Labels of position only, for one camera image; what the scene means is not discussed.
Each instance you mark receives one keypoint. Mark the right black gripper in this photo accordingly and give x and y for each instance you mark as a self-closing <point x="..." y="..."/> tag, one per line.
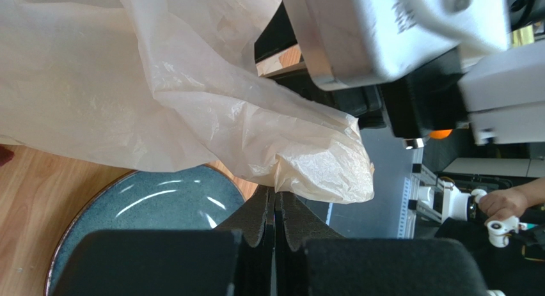
<point x="413" y="106"/>

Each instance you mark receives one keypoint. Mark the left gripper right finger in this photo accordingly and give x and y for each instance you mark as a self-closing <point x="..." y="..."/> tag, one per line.
<point x="295" y="223"/>

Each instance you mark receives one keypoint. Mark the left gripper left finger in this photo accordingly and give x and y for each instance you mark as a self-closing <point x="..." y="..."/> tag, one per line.
<point x="254" y="220"/>

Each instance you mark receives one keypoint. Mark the yellow fake fruit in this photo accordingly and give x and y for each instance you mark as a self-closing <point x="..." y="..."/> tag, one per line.
<point x="440" y="134"/>

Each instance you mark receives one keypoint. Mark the translucent plastic bag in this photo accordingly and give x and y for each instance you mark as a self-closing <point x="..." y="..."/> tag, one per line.
<point x="165" y="85"/>

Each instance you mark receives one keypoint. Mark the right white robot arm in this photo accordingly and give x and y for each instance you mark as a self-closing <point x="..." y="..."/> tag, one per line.
<point x="503" y="93"/>

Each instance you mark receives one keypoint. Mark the person's hand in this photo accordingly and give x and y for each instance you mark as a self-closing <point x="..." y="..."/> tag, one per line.
<point x="504" y="204"/>

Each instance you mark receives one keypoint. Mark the blue ceramic plate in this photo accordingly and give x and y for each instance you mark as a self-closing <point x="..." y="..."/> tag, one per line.
<point x="198" y="198"/>

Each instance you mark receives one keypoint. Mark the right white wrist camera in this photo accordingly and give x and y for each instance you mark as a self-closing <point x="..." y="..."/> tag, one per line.
<point x="353" y="43"/>

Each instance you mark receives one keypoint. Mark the aluminium frame rail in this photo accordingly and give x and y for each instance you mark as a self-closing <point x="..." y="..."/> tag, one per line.
<point x="422" y="201"/>

